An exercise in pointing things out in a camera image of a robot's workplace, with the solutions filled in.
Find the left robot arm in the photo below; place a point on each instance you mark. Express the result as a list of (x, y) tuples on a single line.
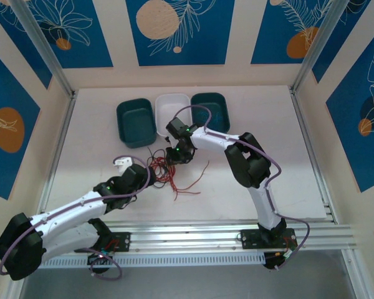
[(18, 246)]

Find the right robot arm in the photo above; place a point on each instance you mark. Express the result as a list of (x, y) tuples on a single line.
[(261, 202)]

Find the white plastic bin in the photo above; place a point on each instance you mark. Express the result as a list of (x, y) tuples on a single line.
[(169, 106)]

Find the teal plastic bin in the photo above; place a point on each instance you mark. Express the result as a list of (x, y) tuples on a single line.
[(134, 124), (218, 106)]

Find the black controller board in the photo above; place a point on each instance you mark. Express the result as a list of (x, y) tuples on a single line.
[(99, 264), (272, 261)]

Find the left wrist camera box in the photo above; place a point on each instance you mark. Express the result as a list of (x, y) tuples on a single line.
[(123, 163)]

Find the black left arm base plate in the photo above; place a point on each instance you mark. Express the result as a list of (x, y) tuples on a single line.
[(123, 241)]

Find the long aluminium mounting rail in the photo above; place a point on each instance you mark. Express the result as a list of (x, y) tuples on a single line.
[(180, 236)]

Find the aluminium side rail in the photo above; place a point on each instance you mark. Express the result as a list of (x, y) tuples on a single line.
[(59, 149), (313, 155)]

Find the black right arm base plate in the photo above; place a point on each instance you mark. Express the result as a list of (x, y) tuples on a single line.
[(249, 240)]

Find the aluminium frame post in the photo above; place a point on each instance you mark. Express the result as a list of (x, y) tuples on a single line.
[(314, 50), (46, 53)]

